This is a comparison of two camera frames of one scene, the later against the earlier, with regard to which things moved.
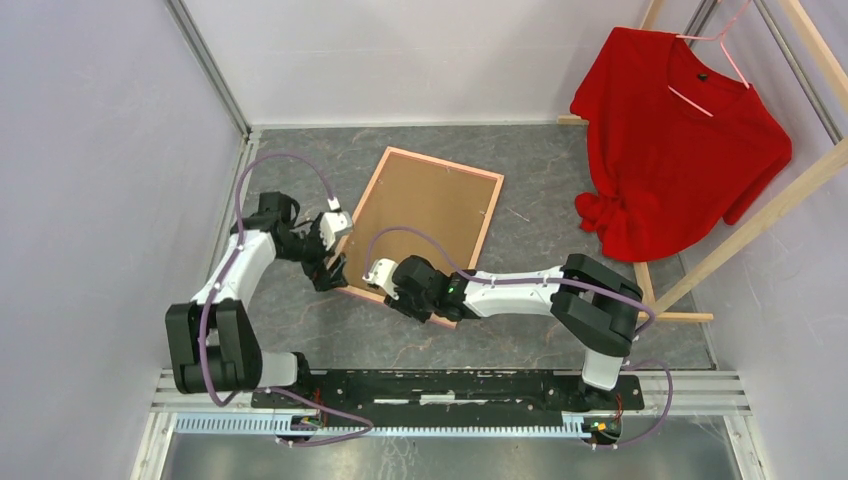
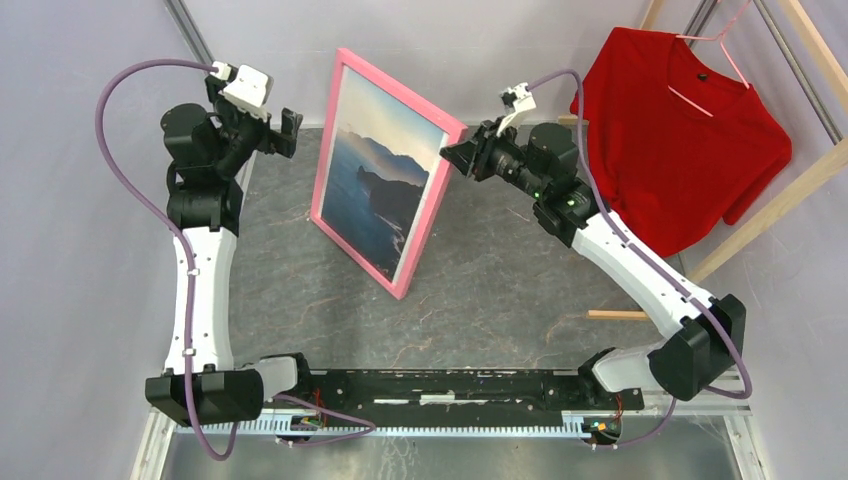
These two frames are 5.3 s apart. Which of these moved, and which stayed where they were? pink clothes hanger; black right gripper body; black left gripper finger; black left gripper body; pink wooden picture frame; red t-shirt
Moved: black right gripper body; black left gripper finger; pink wooden picture frame; black left gripper body
Stayed: red t-shirt; pink clothes hanger
